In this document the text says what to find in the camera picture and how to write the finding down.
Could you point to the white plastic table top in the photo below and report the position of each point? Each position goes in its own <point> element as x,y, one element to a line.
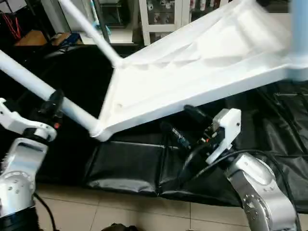
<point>192,72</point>

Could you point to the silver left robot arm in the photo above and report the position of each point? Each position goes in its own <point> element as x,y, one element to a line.
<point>19,178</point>

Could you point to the black work mat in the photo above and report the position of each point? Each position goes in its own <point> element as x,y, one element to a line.
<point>125,163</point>

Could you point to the small blue box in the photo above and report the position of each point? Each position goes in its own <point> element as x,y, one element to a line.
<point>70,38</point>

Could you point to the light blue hanger hook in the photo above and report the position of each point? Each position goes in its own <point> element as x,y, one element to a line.
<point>96,19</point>

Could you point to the white drawer cabinet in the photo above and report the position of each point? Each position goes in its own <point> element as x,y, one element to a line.
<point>163,17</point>

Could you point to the black left robot foot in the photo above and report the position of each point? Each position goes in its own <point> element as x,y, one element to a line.
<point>113,227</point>

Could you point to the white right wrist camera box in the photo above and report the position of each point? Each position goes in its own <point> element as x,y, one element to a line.
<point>226,130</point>

